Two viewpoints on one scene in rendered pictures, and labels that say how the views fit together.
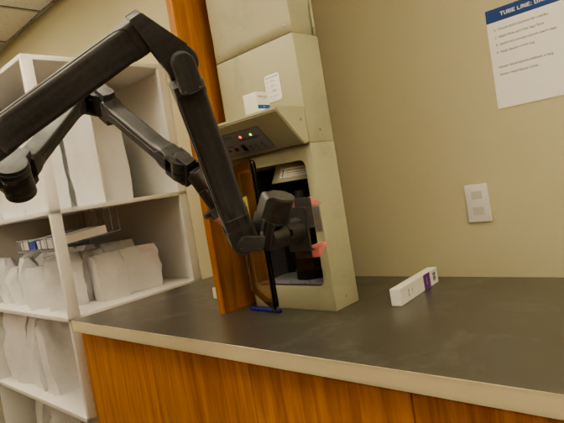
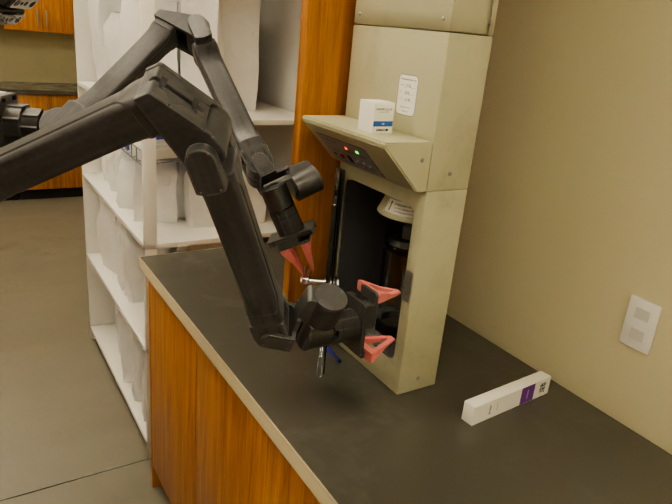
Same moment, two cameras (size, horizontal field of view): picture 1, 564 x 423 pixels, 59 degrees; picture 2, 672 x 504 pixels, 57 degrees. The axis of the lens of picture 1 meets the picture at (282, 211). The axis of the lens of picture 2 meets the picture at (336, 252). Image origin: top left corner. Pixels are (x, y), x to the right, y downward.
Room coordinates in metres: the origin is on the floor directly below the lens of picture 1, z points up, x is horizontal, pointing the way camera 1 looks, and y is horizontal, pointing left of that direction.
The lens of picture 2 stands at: (0.16, -0.22, 1.70)
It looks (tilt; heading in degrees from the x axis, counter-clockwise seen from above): 20 degrees down; 13
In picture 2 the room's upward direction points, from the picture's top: 6 degrees clockwise
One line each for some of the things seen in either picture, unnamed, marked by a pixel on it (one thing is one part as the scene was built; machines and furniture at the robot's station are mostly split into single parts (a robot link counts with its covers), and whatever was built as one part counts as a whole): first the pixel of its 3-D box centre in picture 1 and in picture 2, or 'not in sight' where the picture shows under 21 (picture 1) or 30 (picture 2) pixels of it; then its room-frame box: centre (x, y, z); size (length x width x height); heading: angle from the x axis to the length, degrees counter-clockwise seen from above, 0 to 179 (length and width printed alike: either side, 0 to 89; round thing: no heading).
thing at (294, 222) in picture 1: (291, 231); (343, 325); (1.13, -0.01, 1.20); 0.07 x 0.07 x 0.10; 47
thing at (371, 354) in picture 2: (313, 240); (373, 335); (1.18, -0.06, 1.17); 0.09 x 0.07 x 0.07; 137
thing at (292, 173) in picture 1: (298, 170); (416, 202); (1.53, -0.07, 1.34); 0.18 x 0.18 x 0.05
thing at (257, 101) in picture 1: (257, 104); (376, 116); (1.40, 0.02, 1.54); 0.05 x 0.05 x 0.06; 48
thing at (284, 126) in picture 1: (251, 136); (360, 151); (1.43, 0.05, 1.46); 0.32 x 0.12 x 0.10; 47
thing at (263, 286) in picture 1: (252, 232); (329, 268); (1.42, 0.09, 1.19); 0.30 x 0.01 x 0.40; 14
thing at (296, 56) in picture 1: (300, 176); (418, 206); (1.56, -0.07, 1.33); 0.32 x 0.25 x 0.77; 47
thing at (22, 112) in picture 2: not in sight; (23, 124); (1.25, 0.74, 1.45); 0.09 x 0.08 x 0.12; 19
